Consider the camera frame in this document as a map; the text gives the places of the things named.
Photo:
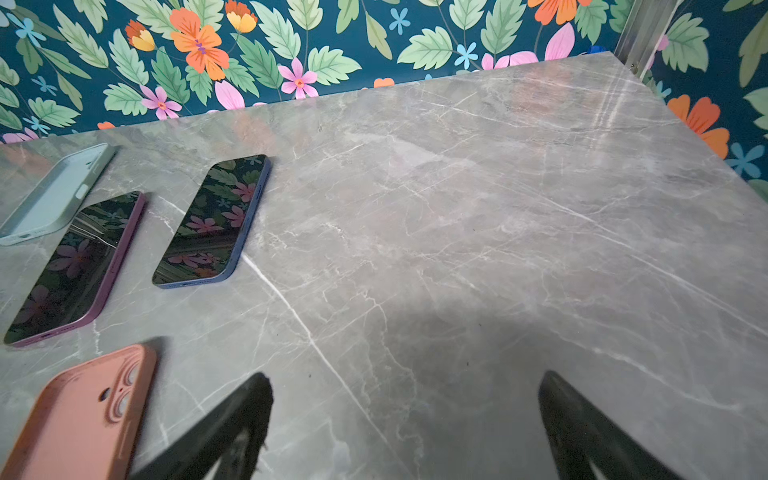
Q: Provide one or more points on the light blue phone case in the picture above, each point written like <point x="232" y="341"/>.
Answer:
<point x="54" y="201"/>

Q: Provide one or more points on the purple edged smartphone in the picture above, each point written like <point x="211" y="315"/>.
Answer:
<point x="74" y="286"/>

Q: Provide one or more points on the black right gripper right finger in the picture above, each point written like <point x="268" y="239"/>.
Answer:
<point x="585" y="443"/>

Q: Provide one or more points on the pink phone case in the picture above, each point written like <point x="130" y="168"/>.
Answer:
<point x="85" y="422"/>

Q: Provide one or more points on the aluminium frame post right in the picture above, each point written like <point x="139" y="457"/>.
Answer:
<point x="642" y="33"/>

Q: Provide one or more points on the blue edged smartphone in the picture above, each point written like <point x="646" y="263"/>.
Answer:
<point x="207" y="244"/>

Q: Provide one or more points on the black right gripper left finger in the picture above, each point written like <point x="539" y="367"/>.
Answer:
<point x="226" y="443"/>

